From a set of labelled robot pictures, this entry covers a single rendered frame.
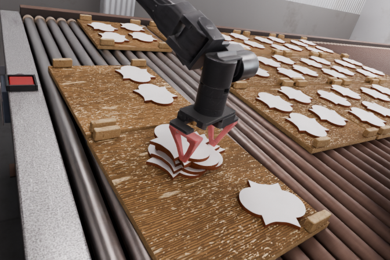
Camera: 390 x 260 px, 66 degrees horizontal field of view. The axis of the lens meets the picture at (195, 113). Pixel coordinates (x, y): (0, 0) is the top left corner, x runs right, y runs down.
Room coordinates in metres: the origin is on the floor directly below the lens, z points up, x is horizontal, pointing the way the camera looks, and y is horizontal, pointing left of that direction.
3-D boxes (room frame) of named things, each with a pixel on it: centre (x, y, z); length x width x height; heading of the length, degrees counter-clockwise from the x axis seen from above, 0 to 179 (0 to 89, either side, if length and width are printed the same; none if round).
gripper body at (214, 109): (0.51, -0.02, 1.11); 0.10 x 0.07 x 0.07; 147
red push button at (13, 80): (0.74, 0.50, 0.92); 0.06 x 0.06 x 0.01; 37
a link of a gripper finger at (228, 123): (0.54, -0.04, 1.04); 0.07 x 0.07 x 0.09; 57
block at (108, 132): (0.56, 0.18, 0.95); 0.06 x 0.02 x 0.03; 131
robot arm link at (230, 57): (0.52, -0.03, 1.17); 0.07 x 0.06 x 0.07; 145
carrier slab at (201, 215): (0.50, -0.05, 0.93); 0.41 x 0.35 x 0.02; 41
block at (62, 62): (0.88, 0.46, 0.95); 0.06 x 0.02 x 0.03; 130
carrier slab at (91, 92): (0.82, 0.23, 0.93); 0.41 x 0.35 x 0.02; 40
